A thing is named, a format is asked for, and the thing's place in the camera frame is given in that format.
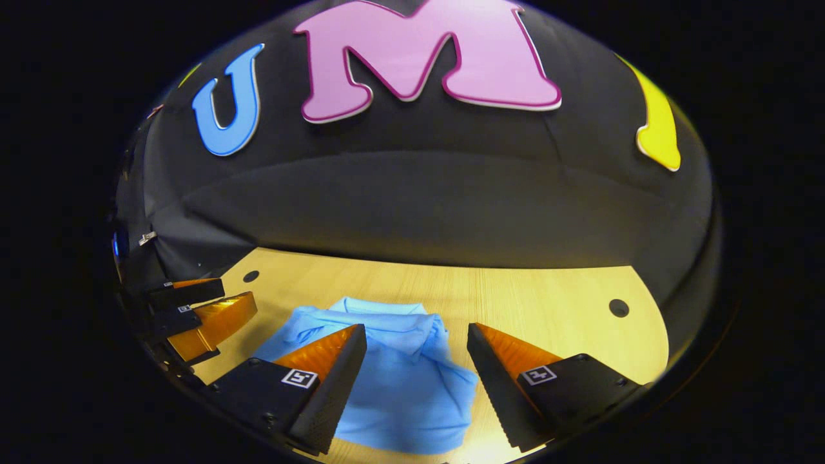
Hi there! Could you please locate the light blue T-shirt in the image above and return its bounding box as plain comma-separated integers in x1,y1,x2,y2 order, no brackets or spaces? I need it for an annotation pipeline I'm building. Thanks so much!
251,296,481,456

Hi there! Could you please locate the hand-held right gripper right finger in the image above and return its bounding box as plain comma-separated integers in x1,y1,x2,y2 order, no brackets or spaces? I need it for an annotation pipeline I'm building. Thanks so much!
467,322,646,453

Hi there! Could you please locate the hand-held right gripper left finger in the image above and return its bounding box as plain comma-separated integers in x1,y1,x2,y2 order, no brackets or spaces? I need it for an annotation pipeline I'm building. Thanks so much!
206,324,368,456

